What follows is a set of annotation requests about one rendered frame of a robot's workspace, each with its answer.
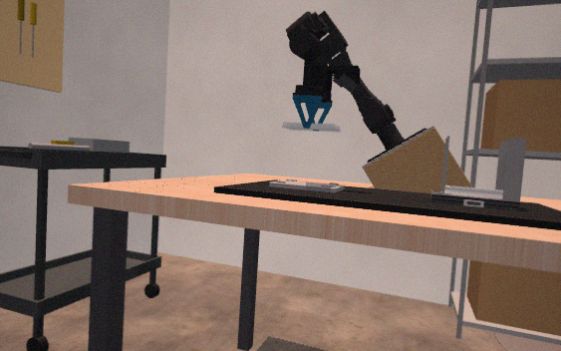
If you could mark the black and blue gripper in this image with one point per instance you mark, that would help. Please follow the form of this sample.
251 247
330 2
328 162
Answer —
314 96

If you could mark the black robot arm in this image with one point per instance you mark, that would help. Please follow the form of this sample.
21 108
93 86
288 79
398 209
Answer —
305 42

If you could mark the white well plate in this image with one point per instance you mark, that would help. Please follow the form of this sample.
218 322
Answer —
314 127
474 191

